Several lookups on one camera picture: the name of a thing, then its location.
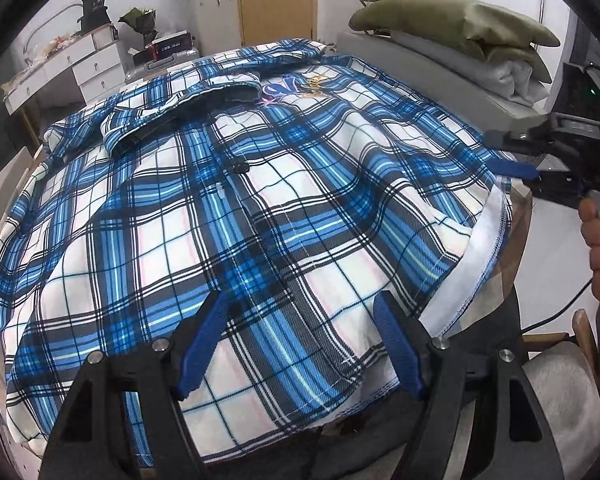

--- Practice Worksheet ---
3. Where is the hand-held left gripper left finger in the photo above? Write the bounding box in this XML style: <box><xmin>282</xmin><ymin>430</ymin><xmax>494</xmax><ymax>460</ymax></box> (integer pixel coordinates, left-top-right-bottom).
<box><xmin>37</xmin><ymin>290</ymin><xmax>236</xmax><ymax>480</ymax></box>

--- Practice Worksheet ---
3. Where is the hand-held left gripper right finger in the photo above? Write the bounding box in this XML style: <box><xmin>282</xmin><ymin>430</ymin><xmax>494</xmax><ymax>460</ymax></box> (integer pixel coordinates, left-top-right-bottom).
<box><xmin>372</xmin><ymin>290</ymin><xmax>566</xmax><ymax>480</ymax></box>

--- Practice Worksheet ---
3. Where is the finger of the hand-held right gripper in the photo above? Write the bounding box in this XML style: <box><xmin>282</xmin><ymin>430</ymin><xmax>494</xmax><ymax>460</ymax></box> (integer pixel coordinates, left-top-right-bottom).
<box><xmin>482</xmin><ymin>129</ymin><xmax>533</xmax><ymax>150</ymax></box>
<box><xmin>489</xmin><ymin>159</ymin><xmax>542</xmax><ymax>182</ymax></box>

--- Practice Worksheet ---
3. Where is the blue plaid shirt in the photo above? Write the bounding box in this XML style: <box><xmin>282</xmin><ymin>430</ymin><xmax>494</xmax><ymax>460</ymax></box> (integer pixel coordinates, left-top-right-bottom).
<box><xmin>0</xmin><ymin>39</ymin><xmax>513</xmax><ymax>466</ymax></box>

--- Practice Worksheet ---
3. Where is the white folded blanket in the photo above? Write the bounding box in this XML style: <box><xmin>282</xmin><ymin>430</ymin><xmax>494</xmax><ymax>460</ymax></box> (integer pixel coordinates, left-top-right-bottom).
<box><xmin>390</xmin><ymin>30</ymin><xmax>551</xmax><ymax>107</ymax></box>

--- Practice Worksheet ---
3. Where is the olive green pillow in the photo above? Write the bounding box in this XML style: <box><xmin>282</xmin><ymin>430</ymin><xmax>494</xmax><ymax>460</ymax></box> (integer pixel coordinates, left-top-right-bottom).
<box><xmin>349</xmin><ymin>0</ymin><xmax>562</xmax><ymax>85</ymax></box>

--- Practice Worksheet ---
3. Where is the wooden chair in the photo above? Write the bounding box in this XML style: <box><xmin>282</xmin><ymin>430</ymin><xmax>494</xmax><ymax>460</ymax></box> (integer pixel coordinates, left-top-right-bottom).
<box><xmin>522</xmin><ymin>309</ymin><xmax>600</xmax><ymax>391</ymax></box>

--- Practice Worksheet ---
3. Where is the grey plush cushion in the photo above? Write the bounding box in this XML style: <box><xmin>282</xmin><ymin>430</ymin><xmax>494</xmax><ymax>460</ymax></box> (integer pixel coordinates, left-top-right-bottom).
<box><xmin>522</xmin><ymin>342</ymin><xmax>600</xmax><ymax>480</ymax></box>

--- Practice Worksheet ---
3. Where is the wooden door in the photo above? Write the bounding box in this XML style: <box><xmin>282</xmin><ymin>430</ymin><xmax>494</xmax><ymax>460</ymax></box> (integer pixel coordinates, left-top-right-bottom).
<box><xmin>232</xmin><ymin>0</ymin><xmax>321</xmax><ymax>51</ymax></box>

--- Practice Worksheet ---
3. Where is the silver suitcase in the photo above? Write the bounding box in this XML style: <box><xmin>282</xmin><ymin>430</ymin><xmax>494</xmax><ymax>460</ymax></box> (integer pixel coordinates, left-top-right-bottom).
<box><xmin>125</xmin><ymin>45</ymin><xmax>203</xmax><ymax>83</ymax></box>

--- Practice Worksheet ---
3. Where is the white desk with drawers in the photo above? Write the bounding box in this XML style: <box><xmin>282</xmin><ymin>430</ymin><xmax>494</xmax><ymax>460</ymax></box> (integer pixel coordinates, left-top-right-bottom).
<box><xmin>2</xmin><ymin>27</ymin><xmax>128</xmax><ymax>116</ymax></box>

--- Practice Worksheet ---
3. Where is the black and red box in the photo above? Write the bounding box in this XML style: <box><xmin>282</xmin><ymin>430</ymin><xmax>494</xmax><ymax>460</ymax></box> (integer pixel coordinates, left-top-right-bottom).
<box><xmin>132</xmin><ymin>32</ymin><xmax>193</xmax><ymax>63</ymax></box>

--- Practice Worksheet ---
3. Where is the white cabinet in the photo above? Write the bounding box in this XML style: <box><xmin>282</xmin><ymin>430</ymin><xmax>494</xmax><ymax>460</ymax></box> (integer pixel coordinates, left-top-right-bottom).
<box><xmin>187</xmin><ymin>0</ymin><xmax>243</xmax><ymax>53</ymax></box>

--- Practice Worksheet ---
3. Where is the dark green bouquet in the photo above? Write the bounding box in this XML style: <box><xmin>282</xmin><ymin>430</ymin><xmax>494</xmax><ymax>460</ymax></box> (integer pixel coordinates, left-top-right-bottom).
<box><xmin>118</xmin><ymin>7</ymin><xmax>160</xmax><ymax>43</ymax></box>

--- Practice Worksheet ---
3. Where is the pile of desk clutter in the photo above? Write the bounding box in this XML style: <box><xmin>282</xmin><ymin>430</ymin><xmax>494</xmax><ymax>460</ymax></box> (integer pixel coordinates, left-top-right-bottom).
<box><xmin>27</xmin><ymin>32</ymin><xmax>88</xmax><ymax>61</ymax></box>

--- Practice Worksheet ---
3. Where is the black paper bag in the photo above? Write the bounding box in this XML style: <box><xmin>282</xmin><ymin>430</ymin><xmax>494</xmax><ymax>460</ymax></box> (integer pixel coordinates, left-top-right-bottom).
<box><xmin>77</xmin><ymin>0</ymin><xmax>112</xmax><ymax>31</ymax></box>

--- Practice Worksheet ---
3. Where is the black cable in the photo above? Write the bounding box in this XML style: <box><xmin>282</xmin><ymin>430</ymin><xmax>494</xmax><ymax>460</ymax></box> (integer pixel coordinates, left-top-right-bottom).
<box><xmin>520</xmin><ymin>277</ymin><xmax>596</xmax><ymax>333</ymax></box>

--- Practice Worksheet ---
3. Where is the rounded metal frame mirror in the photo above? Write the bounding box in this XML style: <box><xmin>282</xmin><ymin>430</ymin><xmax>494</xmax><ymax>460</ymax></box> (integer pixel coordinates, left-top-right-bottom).
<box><xmin>22</xmin><ymin>2</ymin><xmax>86</xmax><ymax>53</ymax></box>

